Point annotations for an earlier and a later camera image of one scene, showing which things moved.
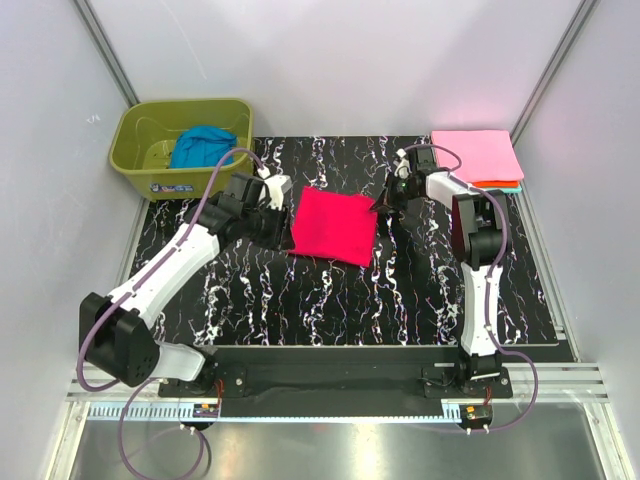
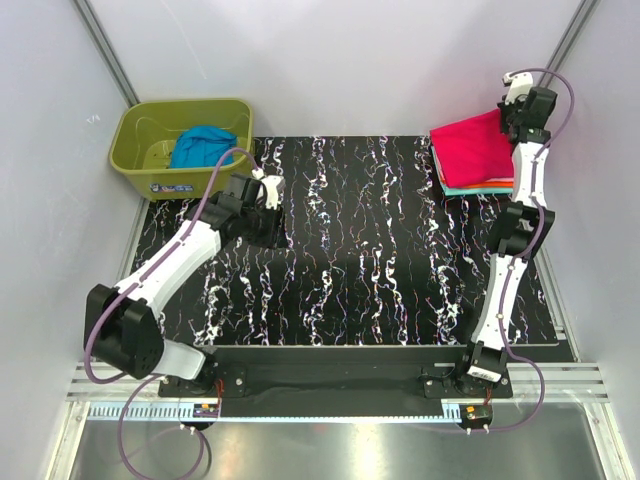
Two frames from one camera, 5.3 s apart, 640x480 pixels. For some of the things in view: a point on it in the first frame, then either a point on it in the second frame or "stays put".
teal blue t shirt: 202,147 stays put
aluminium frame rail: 558,382 stays put
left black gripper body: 266,228 stays put
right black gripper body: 397,194 -> 510,114
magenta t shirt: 334,226 -> 473,151
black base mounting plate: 334,377 stays put
